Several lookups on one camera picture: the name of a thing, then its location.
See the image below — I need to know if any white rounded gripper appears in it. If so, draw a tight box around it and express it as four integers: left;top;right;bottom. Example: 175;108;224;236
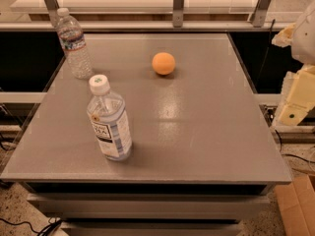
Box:
272;0;315;126

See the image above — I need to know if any blue plastic bottle white cap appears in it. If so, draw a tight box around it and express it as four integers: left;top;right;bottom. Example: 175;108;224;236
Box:
87;75;132;161

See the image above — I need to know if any clear crinkled water bottle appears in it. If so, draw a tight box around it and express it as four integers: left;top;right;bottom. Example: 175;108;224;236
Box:
56;8;93;79

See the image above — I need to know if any orange ball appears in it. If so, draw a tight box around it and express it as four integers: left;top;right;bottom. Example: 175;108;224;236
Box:
152;52;175;76

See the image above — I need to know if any grey drawer cabinet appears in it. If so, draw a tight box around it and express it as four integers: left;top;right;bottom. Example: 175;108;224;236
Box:
2;33;291;236

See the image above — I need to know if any brown cardboard box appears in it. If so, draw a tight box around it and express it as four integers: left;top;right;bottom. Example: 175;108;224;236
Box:
275;175;315;236

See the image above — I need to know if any white shelf behind glass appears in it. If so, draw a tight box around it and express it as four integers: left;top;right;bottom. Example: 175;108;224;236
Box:
57;0;258;21

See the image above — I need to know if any black cable right side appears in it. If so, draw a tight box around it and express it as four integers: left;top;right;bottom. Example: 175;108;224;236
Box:
262;18;315;175

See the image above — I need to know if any black floor cable left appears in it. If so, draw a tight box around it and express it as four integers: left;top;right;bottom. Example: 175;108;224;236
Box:
0;216;63;236

